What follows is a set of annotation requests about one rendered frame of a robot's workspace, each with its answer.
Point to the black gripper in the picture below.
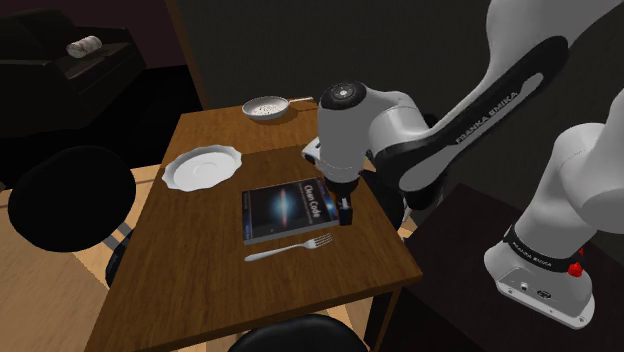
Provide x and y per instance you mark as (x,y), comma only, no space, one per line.
(342,187)

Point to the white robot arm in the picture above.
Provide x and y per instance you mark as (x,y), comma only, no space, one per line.
(351,131)

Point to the dark galaxy cover book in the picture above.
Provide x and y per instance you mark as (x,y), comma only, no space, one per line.
(282,209)

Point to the silver fork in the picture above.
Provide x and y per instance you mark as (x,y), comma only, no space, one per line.
(287,249)

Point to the silver frying pan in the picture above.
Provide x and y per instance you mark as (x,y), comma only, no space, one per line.
(265,108)

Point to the white scalloped plate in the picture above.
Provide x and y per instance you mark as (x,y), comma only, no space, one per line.
(202,168)

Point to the dark robot stand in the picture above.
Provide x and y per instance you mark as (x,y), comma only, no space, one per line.
(458,273)

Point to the black round chair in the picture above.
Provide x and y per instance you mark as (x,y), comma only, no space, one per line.
(297,336)
(68,200)

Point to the brown wooden table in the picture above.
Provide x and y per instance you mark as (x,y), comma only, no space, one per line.
(195,282)

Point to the black sofa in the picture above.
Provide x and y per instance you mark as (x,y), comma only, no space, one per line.
(44,92)

